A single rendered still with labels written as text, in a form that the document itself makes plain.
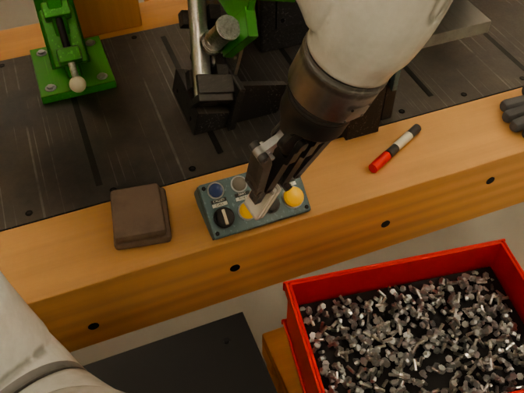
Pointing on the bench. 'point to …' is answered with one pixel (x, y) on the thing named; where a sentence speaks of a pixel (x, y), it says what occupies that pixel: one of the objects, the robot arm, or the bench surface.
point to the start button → (293, 196)
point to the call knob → (224, 217)
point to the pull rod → (78, 84)
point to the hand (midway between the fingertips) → (262, 196)
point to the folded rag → (139, 217)
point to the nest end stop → (211, 99)
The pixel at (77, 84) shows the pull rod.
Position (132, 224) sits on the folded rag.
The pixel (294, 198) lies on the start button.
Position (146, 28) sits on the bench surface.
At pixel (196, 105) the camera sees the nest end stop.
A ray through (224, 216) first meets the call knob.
